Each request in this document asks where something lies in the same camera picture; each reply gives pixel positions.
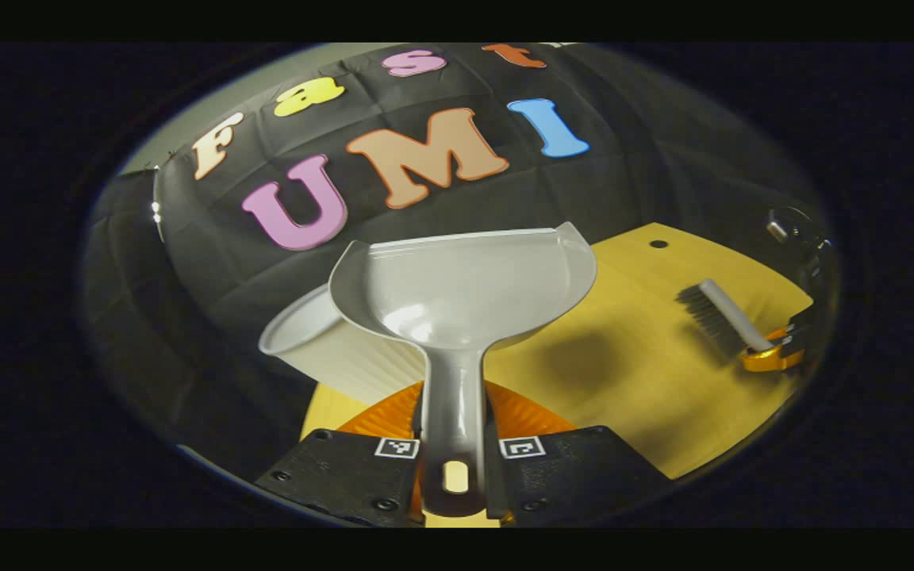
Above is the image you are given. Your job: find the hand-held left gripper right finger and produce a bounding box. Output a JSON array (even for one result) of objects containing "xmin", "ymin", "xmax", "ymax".
[{"xmin": 482, "ymin": 381, "xmax": 674, "ymax": 526}]

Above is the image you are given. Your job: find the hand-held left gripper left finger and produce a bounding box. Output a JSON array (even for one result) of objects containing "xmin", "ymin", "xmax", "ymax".
[{"xmin": 255, "ymin": 381, "xmax": 428, "ymax": 530}]

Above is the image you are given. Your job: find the small grey broom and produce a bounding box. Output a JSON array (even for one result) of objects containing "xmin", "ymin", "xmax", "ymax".
[{"xmin": 676, "ymin": 278, "xmax": 775, "ymax": 362}]

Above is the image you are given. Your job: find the white ribbed garbage bin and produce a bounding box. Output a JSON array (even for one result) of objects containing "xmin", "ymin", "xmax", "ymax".
[{"xmin": 258, "ymin": 283, "xmax": 426, "ymax": 407}]

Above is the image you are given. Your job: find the grey plastic dustpan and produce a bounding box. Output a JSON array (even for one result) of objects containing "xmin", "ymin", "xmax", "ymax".
[{"xmin": 328, "ymin": 221, "xmax": 598, "ymax": 518}]

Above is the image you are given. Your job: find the wooden desktop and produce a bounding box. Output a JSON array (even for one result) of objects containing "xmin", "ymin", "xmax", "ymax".
[{"xmin": 300, "ymin": 223, "xmax": 815, "ymax": 528}]

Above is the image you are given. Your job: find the dark metal fixture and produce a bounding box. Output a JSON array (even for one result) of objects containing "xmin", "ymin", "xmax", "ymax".
[{"xmin": 765, "ymin": 205, "xmax": 832, "ymax": 274}]

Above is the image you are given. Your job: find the black backdrop cloth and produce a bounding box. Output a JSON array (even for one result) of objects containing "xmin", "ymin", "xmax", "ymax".
[{"xmin": 80, "ymin": 44, "xmax": 831, "ymax": 477}]

